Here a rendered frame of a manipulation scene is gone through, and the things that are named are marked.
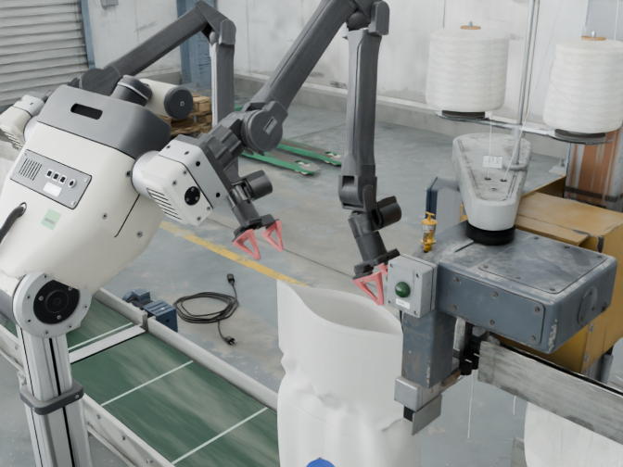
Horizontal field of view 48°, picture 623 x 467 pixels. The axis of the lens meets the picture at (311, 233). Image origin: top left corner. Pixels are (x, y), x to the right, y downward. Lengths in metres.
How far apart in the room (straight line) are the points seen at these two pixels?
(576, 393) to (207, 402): 1.46
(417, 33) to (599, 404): 6.49
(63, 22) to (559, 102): 8.10
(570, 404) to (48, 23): 8.19
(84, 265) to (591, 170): 1.07
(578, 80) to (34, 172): 1.07
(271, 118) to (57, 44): 7.84
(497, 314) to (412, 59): 6.58
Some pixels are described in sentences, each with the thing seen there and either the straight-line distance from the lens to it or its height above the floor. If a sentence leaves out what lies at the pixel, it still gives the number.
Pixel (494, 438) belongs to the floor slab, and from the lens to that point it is 3.05.
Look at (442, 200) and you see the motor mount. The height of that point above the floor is 1.28.
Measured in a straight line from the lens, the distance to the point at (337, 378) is 1.69.
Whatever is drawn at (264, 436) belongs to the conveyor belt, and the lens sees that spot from 2.37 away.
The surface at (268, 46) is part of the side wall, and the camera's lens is 9.22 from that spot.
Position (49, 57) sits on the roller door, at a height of 0.61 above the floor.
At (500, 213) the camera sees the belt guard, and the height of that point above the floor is 1.40.
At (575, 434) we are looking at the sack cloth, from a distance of 1.47.
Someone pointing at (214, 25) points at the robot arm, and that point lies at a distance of 1.97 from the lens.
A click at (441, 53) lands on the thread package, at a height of 1.64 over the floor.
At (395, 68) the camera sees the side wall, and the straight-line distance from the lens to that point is 7.86.
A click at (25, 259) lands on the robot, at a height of 1.29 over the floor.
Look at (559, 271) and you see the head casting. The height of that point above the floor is 1.34.
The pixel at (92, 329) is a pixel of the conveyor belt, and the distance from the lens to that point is 3.07.
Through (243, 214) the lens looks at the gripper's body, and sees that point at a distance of 1.85.
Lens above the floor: 1.85
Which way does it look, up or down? 22 degrees down
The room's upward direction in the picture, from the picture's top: straight up
